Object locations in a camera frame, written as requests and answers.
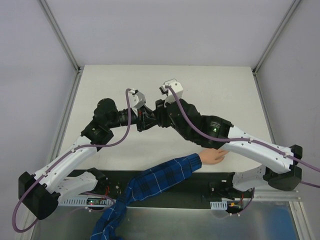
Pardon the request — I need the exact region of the right white cable duct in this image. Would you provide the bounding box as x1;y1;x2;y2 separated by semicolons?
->
210;200;228;211

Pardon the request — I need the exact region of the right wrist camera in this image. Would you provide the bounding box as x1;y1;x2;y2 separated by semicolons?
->
159;78;184;106

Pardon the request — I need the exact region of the aluminium frame post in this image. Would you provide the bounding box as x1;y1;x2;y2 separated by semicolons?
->
251;0;302;75
38;0;85;74

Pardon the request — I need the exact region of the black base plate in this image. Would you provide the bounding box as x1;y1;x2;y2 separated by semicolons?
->
76;169;259;208

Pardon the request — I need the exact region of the white cable duct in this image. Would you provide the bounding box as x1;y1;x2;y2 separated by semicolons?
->
210;200;228;211
59;196;113;208

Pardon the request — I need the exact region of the right aluminium frame post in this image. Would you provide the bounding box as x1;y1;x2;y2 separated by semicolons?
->
251;0;302;75

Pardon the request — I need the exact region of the left aluminium frame post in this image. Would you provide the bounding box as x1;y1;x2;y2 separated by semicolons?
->
38;0;85;74

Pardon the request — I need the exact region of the purple cable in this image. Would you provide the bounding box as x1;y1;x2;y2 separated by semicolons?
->
164;84;320;218
12;87;138;234

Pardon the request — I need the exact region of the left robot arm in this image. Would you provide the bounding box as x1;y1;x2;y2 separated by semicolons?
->
18;94;160;220

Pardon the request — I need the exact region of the left white cable duct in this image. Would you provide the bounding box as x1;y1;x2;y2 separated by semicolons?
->
59;196;113;208

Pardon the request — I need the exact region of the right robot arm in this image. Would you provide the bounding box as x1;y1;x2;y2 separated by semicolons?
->
153;99;303;198

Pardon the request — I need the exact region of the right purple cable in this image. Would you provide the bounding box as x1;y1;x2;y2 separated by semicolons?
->
164;84;320;218

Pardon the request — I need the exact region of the blue plaid sleeve forearm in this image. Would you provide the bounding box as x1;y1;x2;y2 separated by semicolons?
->
90;153;202;240

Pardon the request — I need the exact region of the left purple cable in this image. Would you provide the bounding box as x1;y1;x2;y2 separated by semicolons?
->
12;87;138;234

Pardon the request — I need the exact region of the mannequin hand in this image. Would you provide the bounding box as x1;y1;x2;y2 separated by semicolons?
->
198;148;229;165

